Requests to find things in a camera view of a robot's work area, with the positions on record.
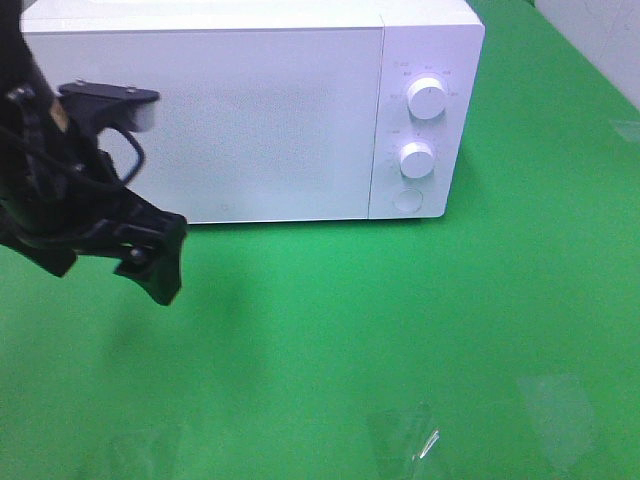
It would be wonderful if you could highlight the round microwave door button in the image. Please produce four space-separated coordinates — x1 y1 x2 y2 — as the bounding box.
393 188 423 214

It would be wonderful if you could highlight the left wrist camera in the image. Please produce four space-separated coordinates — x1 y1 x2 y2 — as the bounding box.
58 82 160 134

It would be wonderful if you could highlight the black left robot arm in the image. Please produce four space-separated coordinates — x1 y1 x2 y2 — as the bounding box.
1 1 187 306

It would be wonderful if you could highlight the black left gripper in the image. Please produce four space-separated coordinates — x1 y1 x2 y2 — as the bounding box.
1 87 187 306

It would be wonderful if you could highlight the white microwave door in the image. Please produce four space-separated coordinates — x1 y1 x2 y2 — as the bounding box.
27 29 382 223

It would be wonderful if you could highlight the white microwave knob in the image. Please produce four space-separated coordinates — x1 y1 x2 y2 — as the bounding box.
406 74 447 120
399 142 436 179

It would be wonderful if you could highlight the white microwave oven body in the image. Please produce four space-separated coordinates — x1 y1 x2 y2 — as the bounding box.
22 1 485 220

